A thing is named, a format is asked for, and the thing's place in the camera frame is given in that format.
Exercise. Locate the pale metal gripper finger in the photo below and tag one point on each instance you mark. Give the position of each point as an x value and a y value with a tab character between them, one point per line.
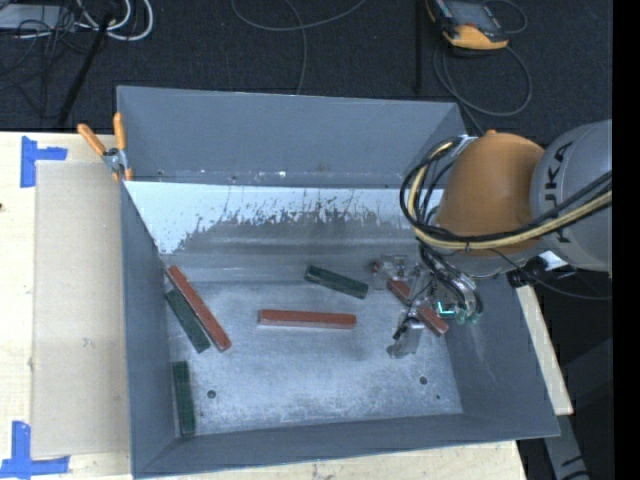
395	267
407	338

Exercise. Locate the pale flat board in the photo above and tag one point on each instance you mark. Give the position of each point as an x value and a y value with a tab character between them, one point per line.
75	308

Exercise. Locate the dark green flat block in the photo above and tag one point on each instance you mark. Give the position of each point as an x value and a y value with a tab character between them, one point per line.
187	322
183	398
336	281

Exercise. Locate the black cylinder on white bracket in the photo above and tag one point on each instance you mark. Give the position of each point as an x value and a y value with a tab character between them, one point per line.
525	273

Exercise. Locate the red-brown flat block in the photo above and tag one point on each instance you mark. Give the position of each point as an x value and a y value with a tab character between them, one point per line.
306	319
200	310
436	323

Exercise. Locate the grey metal bin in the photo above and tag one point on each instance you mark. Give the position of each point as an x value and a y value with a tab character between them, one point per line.
310	383

